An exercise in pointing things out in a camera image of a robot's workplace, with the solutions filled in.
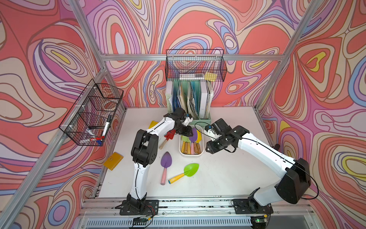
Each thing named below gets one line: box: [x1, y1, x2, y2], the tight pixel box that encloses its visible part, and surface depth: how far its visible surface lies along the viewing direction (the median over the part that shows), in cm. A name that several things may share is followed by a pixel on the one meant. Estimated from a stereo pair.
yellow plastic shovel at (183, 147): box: [181, 140, 186, 154], surface depth 96 cm
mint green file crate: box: [165, 80, 214, 125], surface depth 99 cm
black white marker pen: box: [101, 114, 112, 137], surface depth 70 cm
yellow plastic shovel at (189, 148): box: [187, 142, 192, 155], surface depth 95 cm
